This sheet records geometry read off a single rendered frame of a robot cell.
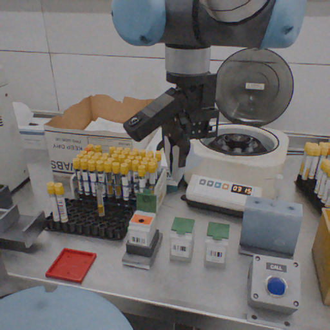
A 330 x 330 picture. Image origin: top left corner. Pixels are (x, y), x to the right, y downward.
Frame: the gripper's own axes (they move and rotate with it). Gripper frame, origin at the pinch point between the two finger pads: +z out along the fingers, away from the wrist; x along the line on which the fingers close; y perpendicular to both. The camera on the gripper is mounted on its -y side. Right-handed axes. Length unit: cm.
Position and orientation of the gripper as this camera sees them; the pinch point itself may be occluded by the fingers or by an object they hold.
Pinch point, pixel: (173, 176)
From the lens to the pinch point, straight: 64.2
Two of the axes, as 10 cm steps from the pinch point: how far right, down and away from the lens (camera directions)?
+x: -4.2, -4.4, 7.9
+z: -0.1, 8.8, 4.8
